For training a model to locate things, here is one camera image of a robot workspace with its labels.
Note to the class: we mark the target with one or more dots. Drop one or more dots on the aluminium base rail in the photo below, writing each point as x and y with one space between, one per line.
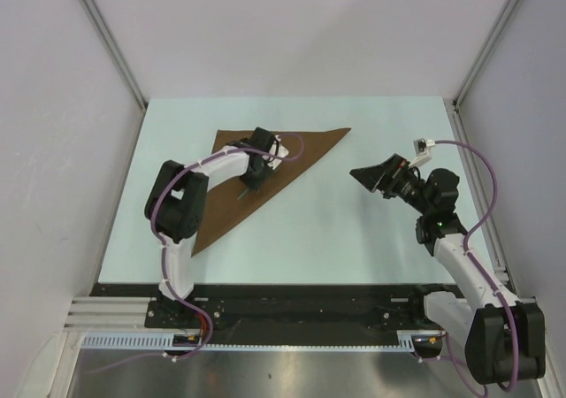
106 311

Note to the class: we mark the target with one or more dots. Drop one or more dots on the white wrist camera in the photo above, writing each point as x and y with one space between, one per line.
423 149
278 153

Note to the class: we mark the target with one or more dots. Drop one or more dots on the white slotted cable duct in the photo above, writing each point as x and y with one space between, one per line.
248 339

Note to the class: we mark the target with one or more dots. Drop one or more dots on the teal plastic spoon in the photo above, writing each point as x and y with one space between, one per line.
242 194

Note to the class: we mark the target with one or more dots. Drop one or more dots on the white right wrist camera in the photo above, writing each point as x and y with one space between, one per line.
423 149

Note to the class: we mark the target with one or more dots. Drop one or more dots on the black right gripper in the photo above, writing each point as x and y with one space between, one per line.
384 177

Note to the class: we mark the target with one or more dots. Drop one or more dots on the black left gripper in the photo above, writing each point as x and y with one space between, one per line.
256 185

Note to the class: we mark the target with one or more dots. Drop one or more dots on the brown cloth napkin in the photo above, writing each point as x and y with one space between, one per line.
223 212

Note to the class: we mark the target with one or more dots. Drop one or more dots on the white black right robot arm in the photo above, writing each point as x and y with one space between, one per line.
502 337

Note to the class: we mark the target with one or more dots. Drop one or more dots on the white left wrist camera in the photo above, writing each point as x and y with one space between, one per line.
278 153

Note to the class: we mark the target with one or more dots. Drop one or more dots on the aluminium frame post right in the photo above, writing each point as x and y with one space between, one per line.
487 48

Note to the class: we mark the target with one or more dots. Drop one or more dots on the aluminium frame post left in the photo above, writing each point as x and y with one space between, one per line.
116 55

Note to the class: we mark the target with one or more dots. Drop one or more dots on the aluminium frame post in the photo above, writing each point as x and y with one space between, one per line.
116 55
487 48

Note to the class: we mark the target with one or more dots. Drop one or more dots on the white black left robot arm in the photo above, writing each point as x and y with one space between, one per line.
176 203

